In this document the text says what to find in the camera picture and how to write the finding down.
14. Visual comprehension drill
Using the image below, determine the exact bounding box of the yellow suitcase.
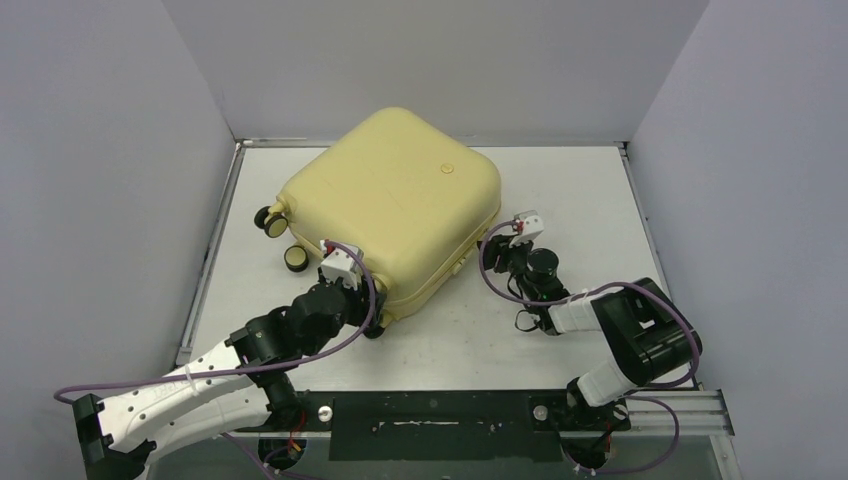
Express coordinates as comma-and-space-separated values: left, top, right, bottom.
253, 107, 501, 338

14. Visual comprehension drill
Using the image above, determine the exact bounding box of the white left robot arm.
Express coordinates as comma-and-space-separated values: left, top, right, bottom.
72, 281, 387, 479

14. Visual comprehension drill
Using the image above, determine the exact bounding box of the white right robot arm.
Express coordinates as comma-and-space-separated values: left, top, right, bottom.
480, 235, 703, 428

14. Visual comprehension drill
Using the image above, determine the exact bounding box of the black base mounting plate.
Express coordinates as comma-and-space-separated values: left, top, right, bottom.
258, 389, 631, 465

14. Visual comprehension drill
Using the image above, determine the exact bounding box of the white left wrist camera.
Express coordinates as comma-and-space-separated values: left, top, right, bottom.
319, 239, 363, 290

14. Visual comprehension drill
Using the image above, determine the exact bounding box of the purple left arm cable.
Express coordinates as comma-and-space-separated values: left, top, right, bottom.
52, 240, 379, 480

